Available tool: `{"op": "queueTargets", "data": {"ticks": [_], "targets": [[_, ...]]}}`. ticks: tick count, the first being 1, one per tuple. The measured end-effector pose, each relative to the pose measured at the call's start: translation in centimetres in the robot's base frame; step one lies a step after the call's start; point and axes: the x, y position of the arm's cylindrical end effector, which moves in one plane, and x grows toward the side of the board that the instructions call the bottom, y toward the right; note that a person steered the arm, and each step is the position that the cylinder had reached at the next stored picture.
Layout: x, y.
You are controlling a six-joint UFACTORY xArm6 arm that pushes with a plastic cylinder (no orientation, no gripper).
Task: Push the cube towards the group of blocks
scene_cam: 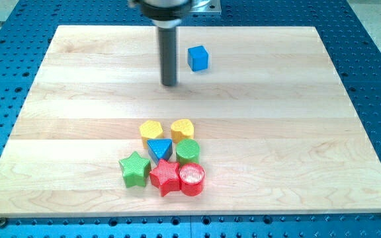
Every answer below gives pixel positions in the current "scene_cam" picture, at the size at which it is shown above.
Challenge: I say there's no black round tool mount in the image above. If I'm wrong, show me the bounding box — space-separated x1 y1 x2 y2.
128 0 192 28

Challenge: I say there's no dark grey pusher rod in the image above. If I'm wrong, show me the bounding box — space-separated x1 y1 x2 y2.
157 27 177 87

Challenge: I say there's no blue cube block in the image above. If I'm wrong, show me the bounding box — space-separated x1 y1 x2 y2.
187 46 209 71

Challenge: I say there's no silver metal mounting plate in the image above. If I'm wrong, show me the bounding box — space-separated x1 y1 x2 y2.
190 0 222 16

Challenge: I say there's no yellow heart block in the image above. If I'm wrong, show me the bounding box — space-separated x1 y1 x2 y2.
171 119 194 143

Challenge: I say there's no yellow hexagon block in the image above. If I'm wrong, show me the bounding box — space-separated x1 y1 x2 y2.
139 120 164 149

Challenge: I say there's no blue triangle block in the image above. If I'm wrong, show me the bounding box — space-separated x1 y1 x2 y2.
147 139 173 165

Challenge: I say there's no green cylinder block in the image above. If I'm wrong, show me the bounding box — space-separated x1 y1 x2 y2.
176 139 200 166

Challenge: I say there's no green star block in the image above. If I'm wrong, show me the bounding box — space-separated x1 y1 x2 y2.
118 151 151 188

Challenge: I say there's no red star block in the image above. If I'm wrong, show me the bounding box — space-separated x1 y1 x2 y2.
149 159 181 196

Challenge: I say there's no red cylinder block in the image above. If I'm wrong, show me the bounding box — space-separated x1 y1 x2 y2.
179 163 205 196

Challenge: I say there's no light wooden board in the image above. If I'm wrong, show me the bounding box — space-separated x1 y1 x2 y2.
0 25 381 218

